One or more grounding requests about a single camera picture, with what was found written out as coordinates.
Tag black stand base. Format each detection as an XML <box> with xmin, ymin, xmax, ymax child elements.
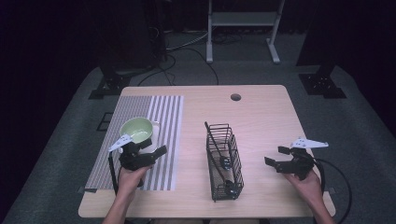
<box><xmin>88</xmin><ymin>73</ymin><xmax>133</xmax><ymax>101</ymax></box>
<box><xmin>298</xmin><ymin>72</ymin><xmax>347</xmax><ymax>100</ymax></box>

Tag black floor cables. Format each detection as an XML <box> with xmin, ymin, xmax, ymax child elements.
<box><xmin>136</xmin><ymin>29</ymin><xmax>219</xmax><ymax>87</ymax></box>

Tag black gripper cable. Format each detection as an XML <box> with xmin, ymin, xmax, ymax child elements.
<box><xmin>312</xmin><ymin>157</ymin><xmax>353</xmax><ymax>224</ymax></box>
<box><xmin>107</xmin><ymin>151</ymin><xmax>121</xmax><ymax>196</ymax></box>

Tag black spoon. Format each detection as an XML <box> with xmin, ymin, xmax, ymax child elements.
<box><xmin>208</xmin><ymin>146</ymin><xmax>238</xmax><ymax>196</ymax></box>
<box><xmin>204</xmin><ymin>121</ymin><xmax>233</xmax><ymax>171</ymax></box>

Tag person's right hand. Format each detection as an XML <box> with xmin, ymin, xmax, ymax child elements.
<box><xmin>283</xmin><ymin>170</ymin><xmax>324</xmax><ymax>209</ymax></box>

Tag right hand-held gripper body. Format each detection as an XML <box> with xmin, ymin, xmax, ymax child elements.
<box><xmin>275</xmin><ymin>136</ymin><xmax>330</xmax><ymax>182</ymax></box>

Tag black wire basket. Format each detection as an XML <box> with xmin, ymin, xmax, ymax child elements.
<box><xmin>204</xmin><ymin>121</ymin><xmax>245</xmax><ymax>203</ymax></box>

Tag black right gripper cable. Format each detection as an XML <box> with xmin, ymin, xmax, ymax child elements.
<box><xmin>312</xmin><ymin>157</ymin><xmax>353</xmax><ymax>224</ymax></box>

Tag green bowl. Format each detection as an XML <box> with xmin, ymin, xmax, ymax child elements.
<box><xmin>119</xmin><ymin>117</ymin><xmax>154</xmax><ymax>145</ymax></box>

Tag white metal stand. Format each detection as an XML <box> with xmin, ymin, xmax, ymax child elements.
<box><xmin>205</xmin><ymin>0</ymin><xmax>286</xmax><ymax>65</ymax></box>

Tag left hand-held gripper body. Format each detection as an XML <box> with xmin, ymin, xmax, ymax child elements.
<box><xmin>107</xmin><ymin>133</ymin><xmax>157</xmax><ymax>172</ymax></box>

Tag striped grey placemat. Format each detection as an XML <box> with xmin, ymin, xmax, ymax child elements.
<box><xmin>84</xmin><ymin>94</ymin><xmax>185</xmax><ymax>191</ymax></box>

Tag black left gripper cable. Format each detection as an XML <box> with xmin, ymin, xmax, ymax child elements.
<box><xmin>107</xmin><ymin>151</ymin><xmax>121</xmax><ymax>196</ymax></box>

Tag person's left hand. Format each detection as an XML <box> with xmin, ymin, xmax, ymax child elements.
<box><xmin>116</xmin><ymin>165</ymin><xmax>154</xmax><ymax>199</ymax></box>

